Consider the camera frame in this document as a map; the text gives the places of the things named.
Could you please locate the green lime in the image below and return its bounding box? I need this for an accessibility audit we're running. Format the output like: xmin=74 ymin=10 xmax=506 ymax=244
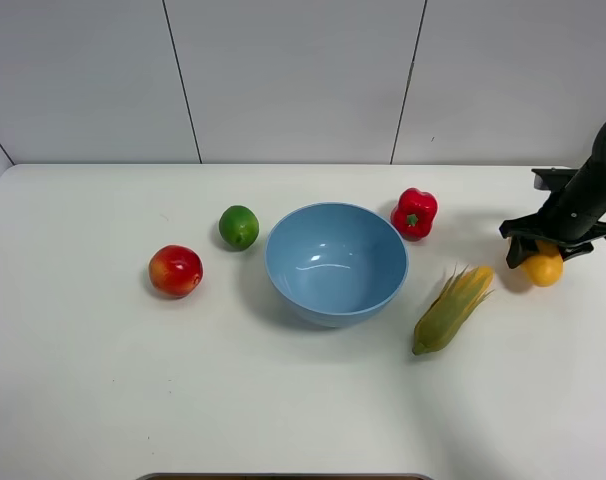
xmin=218 ymin=205 xmax=260 ymax=251

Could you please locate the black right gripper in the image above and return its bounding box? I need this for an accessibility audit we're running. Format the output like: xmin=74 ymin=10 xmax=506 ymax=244
xmin=499 ymin=158 xmax=606 ymax=269

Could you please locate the red bell pepper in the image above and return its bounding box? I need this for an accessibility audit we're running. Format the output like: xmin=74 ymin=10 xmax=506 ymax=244
xmin=390 ymin=188 xmax=438 ymax=241

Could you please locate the corn cob with husk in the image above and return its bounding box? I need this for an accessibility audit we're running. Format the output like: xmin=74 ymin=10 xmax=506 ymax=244
xmin=411 ymin=266 xmax=494 ymax=356

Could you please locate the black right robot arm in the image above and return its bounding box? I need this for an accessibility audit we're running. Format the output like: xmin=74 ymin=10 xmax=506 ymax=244
xmin=499 ymin=122 xmax=606 ymax=269

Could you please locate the yellow mango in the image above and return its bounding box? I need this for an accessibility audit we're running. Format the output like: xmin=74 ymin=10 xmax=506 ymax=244
xmin=520 ymin=240 xmax=564 ymax=287

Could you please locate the blue plastic bowl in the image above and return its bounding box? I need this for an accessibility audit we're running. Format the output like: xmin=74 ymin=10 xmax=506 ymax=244
xmin=264 ymin=202 xmax=409 ymax=328

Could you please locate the red apple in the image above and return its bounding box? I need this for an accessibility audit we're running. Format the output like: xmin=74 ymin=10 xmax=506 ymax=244
xmin=148 ymin=245 xmax=203 ymax=298

